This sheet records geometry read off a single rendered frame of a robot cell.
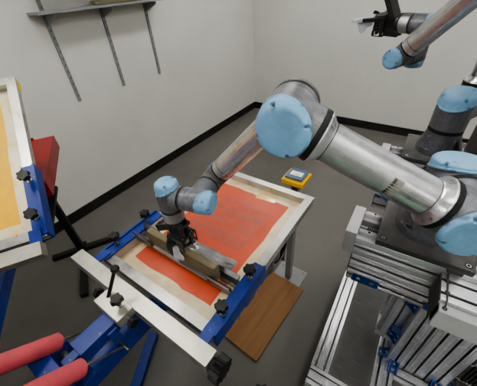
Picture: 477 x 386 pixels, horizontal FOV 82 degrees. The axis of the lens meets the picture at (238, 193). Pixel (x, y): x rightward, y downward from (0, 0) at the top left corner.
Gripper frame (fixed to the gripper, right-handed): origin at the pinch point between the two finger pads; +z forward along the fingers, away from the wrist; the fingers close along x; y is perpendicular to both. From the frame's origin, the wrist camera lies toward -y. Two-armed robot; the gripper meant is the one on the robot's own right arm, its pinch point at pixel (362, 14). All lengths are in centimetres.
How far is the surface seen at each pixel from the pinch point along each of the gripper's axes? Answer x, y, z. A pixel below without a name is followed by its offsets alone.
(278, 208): -73, 63, -21
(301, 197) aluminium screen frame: -61, 61, -24
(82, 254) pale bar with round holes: -155, 43, -5
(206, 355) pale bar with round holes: -131, 46, -64
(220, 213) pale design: -97, 59, -7
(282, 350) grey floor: -98, 156, -43
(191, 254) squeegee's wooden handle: -120, 46, -31
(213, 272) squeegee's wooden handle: -117, 48, -41
